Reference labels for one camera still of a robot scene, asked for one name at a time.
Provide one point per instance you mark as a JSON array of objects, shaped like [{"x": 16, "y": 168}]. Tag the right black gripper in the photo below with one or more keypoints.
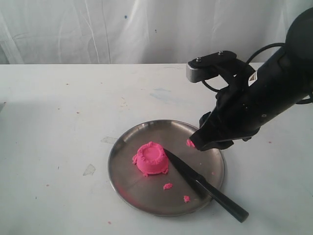
[{"x": 236, "y": 116}]

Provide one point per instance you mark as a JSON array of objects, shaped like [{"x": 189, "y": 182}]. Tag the black kitchen knife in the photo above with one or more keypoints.
[{"x": 190, "y": 174}]

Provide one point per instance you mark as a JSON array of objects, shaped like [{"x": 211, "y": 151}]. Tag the pink clay mound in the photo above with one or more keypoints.
[{"x": 151, "y": 159}]

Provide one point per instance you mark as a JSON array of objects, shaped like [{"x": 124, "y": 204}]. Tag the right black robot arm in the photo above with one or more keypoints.
[{"x": 286, "y": 78}]

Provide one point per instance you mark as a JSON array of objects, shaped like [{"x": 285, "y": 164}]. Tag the pink crumb near knife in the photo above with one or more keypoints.
[{"x": 190, "y": 143}]

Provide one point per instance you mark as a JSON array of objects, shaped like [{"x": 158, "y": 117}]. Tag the pink crumb lower right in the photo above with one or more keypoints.
[{"x": 186, "y": 198}]

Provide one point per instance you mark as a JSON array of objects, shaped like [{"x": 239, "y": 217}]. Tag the pink crumb centre bottom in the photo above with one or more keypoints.
[{"x": 167, "y": 186}]

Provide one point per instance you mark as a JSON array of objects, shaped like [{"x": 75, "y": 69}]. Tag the round steel plate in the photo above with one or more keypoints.
[{"x": 147, "y": 193}]

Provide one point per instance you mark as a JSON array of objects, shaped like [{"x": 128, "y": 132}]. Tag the white backdrop curtain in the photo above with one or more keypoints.
[{"x": 139, "y": 31}]

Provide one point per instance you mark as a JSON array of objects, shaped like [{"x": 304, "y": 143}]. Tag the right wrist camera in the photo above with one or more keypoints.
[{"x": 223, "y": 63}]

